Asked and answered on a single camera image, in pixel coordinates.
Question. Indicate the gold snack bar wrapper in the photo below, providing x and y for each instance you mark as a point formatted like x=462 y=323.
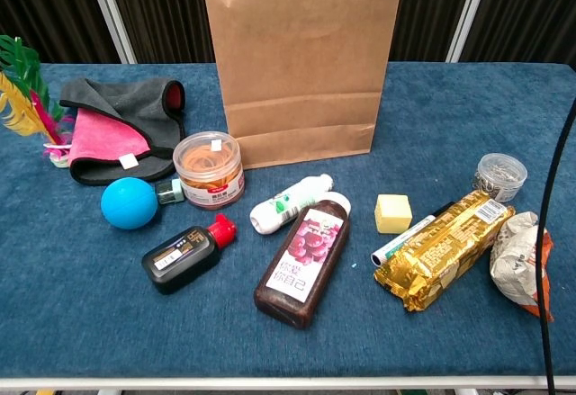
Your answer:
x=443 y=251

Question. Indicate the clear jar of paper clips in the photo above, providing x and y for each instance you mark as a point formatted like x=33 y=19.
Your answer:
x=501 y=178

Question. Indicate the red white snack packet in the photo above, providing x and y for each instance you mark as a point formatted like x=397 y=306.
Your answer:
x=515 y=264

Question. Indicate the brown paper bag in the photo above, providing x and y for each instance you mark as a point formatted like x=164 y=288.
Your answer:
x=301 y=53

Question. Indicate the small white bottle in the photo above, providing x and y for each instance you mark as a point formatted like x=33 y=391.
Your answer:
x=288 y=203

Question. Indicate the clear rubber band jar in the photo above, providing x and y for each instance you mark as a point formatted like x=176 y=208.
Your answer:
x=209 y=174

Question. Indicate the dark red juice bottle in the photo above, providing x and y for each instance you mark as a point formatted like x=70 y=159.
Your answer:
x=301 y=264

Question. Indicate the yellow foam cube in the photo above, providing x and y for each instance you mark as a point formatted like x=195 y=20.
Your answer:
x=393 y=214

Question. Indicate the black ink bottle red cap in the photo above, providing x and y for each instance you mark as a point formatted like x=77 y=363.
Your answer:
x=184 y=257

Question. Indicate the white marker pen black cap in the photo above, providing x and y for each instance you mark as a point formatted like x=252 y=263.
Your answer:
x=405 y=237

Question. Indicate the blue ball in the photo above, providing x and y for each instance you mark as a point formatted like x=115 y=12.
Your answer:
x=129 y=203

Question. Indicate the grey and pink towel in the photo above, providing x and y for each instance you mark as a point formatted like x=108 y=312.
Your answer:
x=130 y=102

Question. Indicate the blue felt table cover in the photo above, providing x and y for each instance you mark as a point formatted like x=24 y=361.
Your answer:
x=450 y=111

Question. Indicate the black pleated curtain panel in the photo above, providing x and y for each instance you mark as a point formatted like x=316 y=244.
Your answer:
x=166 y=12
x=45 y=8
x=423 y=8
x=526 y=12

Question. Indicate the colourful feather shuttlecock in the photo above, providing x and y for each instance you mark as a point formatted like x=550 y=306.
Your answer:
x=22 y=116

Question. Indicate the white partition frame post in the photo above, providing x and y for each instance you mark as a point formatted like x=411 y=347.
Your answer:
x=110 y=12
x=468 y=12

